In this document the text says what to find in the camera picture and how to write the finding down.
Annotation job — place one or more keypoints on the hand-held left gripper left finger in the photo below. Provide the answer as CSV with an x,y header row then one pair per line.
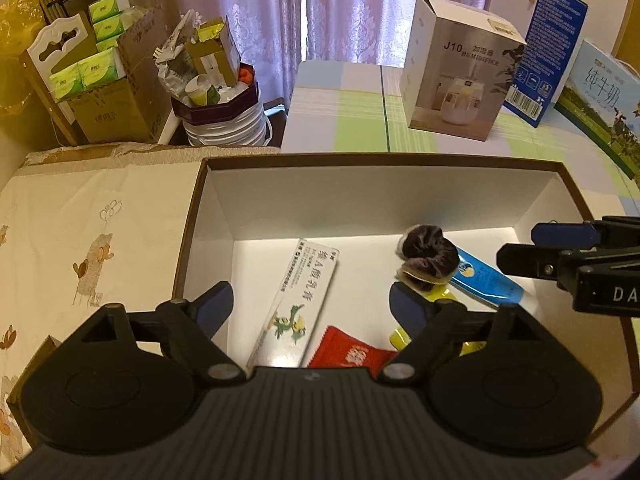
x,y
220,305

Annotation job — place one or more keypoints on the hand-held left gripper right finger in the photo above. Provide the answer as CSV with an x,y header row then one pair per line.
x,y
405,310

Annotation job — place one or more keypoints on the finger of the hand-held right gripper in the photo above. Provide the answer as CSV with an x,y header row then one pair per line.
x,y
530,260
565,235

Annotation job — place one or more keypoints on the yellow snack packet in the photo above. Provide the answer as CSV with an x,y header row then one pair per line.
x,y
398,338

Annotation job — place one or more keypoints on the blue cream tube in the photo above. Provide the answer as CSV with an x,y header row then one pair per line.
x,y
480,275

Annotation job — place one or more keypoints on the dark hair scrunchie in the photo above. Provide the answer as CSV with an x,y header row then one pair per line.
x,y
430,255

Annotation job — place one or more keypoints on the red candy packet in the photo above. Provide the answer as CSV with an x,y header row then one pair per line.
x,y
345,352

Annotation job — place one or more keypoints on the white ointment box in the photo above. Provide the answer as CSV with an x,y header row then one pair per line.
x,y
295,300

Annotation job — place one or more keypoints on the brown storage box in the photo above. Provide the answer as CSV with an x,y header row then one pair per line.
x,y
350,200

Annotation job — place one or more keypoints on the green milk carton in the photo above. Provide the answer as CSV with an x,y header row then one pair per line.
x,y
600,100

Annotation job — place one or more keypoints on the cartoon printed bed sheet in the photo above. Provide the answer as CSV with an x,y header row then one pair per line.
x,y
75,210

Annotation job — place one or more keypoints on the white striped bucket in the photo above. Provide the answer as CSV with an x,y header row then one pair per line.
x,y
225,130

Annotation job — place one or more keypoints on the blue printed carton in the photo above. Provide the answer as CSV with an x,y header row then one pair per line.
x,y
545,50

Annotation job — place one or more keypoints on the purple octagonal box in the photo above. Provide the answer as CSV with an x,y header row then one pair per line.
x,y
215,112

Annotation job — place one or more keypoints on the white humidifier box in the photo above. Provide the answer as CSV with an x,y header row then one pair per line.
x,y
450,60

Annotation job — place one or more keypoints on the white paper cup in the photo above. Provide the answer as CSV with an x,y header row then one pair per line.
x,y
200,91

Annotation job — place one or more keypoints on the brown cardboard box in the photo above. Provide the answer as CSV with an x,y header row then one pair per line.
x,y
135,85

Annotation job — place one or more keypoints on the clear plastic bag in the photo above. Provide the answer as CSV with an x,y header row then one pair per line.
x,y
172,60

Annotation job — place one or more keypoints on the green tissue pack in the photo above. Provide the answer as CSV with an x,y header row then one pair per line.
x,y
106,44
97,70
107,26
110,5
65,84

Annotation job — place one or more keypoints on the lilac lace curtain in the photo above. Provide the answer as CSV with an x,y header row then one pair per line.
x,y
350,10

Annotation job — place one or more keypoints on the white carved wooden rack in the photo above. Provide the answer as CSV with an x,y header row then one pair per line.
x,y
55,35

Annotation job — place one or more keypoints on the yellow plastic bag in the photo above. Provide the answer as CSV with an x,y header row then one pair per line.
x,y
20,35

